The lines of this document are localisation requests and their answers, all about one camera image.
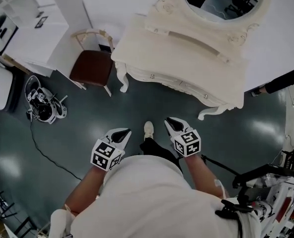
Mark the white dressing table drawer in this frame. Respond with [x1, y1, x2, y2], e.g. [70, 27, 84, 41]
[127, 65, 184, 88]
[181, 81, 228, 107]

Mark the white equipment rack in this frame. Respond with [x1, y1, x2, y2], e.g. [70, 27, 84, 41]
[238, 146, 294, 238]

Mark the black waist clip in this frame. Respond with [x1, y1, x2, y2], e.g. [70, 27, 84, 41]
[215, 198, 255, 220]

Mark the person's black trouser leg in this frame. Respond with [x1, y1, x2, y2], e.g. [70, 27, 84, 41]
[139, 136, 184, 175]

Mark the wooden chair with brown seat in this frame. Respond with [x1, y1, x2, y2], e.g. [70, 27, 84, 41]
[69, 28, 116, 98]

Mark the black metal chair frame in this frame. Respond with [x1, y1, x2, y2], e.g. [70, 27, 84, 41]
[0, 189, 40, 238]

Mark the white headset rig with straps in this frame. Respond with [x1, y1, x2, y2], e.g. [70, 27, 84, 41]
[24, 75, 69, 125]

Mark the black gripper strap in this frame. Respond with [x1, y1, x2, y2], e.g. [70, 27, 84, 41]
[201, 154, 237, 176]

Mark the person's white shirt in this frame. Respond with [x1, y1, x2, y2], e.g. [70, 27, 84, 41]
[70, 154, 263, 238]

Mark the white shelf cabinet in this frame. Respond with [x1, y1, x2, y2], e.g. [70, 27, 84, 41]
[0, 0, 90, 78]

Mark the white dressing table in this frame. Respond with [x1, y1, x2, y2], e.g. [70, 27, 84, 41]
[110, 13, 250, 121]

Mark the oval mirror with white frame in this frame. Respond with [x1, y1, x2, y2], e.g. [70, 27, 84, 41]
[145, 0, 272, 66]

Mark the small black picture frame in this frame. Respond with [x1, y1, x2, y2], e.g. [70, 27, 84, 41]
[34, 15, 49, 30]

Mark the black floor cable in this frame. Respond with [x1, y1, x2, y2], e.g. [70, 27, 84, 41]
[29, 118, 82, 181]

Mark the black tripod stand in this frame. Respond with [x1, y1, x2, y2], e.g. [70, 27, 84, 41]
[232, 163, 294, 209]

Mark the white forearm patch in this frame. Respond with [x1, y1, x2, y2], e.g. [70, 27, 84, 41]
[213, 179, 227, 198]

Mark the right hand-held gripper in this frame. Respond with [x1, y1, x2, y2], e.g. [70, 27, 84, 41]
[164, 117, 202, 158]

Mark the person's right forearm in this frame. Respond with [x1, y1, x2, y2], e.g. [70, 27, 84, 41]
[185, 154, 227, 198]

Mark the person's white shoe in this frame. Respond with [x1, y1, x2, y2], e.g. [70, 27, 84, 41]
[143, 120, 154, 141]

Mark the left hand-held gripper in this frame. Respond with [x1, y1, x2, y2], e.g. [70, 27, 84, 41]
[90, 127, 133, 171]

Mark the person's left forearm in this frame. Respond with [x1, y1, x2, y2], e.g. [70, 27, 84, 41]
[64, 163, 108, 215]

